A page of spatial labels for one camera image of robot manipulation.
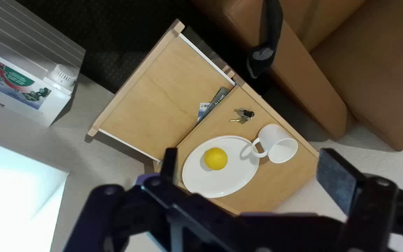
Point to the white ceramic mug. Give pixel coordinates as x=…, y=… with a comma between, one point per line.
x=274, y=143

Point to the tan leather armchair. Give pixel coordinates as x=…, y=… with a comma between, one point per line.
x=341, y=61

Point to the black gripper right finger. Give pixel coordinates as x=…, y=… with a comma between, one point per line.
x=338, y=178

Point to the white wall radiator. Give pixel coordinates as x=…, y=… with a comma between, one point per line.
x=40, y=52

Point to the light wooden nightstand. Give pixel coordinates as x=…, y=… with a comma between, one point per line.
x=272, y=183

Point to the printed leaflet on radiator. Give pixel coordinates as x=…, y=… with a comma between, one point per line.
x=21, y=87

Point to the small dark key bunch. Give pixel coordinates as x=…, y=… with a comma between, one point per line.
x=243, y=115

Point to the wooden pullout table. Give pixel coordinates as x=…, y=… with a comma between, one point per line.
x=158, y=104

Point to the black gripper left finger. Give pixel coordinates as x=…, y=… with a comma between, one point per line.
x=169, y=164

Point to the yellow lemon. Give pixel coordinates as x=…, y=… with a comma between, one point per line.
x=215, y=159

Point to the white oval plate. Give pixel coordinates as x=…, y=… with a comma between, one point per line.
x=236, y=174

